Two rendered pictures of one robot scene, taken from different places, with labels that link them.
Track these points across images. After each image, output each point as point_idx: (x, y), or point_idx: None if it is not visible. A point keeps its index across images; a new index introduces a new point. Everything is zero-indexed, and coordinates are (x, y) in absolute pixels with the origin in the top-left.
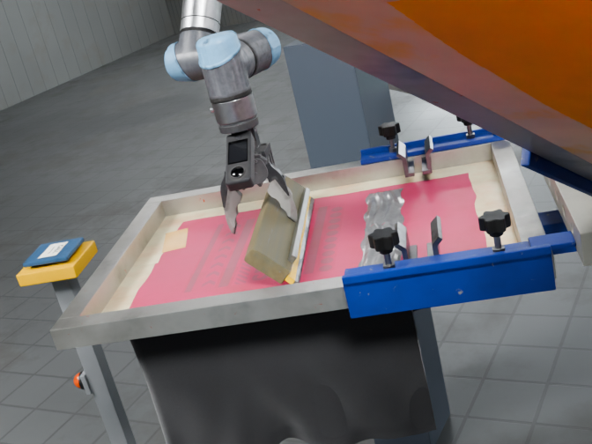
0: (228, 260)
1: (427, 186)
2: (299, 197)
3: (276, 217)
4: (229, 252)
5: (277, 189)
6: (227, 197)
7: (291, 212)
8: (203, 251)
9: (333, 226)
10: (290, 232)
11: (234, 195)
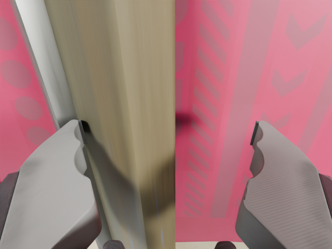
0: (269, 52)
1: None
2: (110, 231)
3: (96, 94)
4: (264, 99)
5: (39, 204)
6: (323, 214)
7: (61, 127)
8: (322, 126)
9: (39, 137)
10: (57, 32)
11: (283, 221)
